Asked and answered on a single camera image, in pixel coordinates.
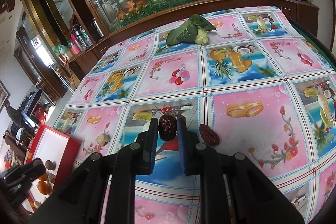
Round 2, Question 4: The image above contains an orange tangerine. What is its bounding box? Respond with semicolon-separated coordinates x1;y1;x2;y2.
38;173;49;181
37;180;52;195

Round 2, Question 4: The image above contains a dark red jujube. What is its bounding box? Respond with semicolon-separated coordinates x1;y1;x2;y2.
158;114;177;141

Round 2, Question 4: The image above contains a red jujube date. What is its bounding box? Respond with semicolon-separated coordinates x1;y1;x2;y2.
199;124;220;147

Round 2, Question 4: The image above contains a pale sugarcane chunk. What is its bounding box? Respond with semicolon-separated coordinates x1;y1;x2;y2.
47;173;56;184

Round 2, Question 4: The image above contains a brown kiwi in tray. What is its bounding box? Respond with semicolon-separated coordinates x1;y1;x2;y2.
45;160;56;170

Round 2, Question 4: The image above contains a small pale sugarcane piece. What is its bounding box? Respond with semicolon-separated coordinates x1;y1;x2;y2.
95;133;110;147

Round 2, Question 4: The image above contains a red white tray box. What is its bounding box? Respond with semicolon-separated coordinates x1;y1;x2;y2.
25;124;80;212

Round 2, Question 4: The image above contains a fruit pattern tablecloth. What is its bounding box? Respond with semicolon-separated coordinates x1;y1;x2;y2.
54;6;335;222

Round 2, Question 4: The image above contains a green leafy cabbage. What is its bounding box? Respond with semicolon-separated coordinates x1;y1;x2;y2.
166;14;216;47

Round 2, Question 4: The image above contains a pink thermos bottle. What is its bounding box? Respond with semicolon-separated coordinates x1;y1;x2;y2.
70;33;81;55

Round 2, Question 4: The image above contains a green plastic bag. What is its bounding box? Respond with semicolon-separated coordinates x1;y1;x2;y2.
54;43;70;55

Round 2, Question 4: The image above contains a steel thermos flask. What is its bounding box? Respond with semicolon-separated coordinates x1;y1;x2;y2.
91;18;104;38

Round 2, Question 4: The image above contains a gold frame doorway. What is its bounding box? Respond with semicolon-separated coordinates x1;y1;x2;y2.
21;0;79;85

